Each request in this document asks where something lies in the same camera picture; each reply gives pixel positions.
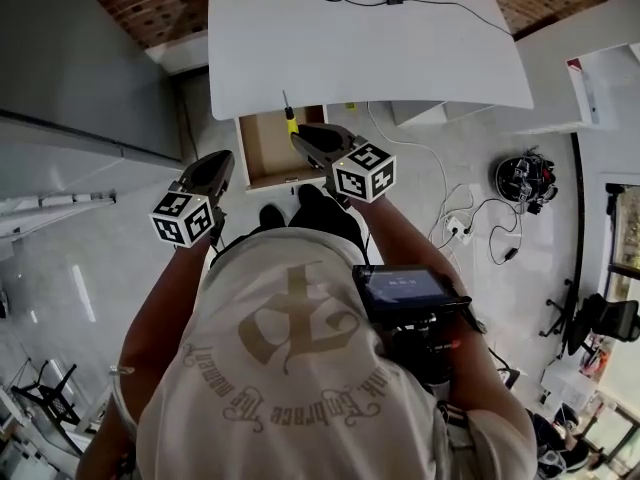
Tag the person's black shoe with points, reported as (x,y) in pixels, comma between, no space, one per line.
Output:
(310,195)
(272,216)

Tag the person's left forearm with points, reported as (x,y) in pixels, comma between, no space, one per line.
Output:
(165,293)

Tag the person's right forearm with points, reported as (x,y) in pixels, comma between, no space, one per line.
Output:
(410,238)

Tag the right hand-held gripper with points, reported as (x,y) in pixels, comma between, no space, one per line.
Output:
(365,173)

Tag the person's right black shoe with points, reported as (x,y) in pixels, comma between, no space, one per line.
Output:
(310,195)

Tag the person's white t-shirt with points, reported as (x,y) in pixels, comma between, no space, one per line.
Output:
(280,368)

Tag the white drawer wooden inside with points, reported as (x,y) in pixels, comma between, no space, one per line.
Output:
(267,148)

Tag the black legged white stool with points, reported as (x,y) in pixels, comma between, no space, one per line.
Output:
(50,393)

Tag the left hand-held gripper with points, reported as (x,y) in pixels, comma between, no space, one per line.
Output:
(182,218)

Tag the small yellow-green tag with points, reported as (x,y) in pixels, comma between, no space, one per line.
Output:
(350,106)

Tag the white desk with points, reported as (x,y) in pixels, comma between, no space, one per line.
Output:
(360,53)

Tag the person's left black shoe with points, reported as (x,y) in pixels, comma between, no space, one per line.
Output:
(272,216)

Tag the black office chair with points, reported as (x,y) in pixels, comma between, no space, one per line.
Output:
(605,318)

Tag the white power strip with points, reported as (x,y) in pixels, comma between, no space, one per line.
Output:
(459,229)

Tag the white shelf cabinet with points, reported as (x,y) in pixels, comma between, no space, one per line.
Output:
(615,83)

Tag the person's black shorts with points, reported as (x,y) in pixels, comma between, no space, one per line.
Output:
(330,223)

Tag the grey two-door refrigerator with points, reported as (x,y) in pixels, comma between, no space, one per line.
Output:
(75,68)

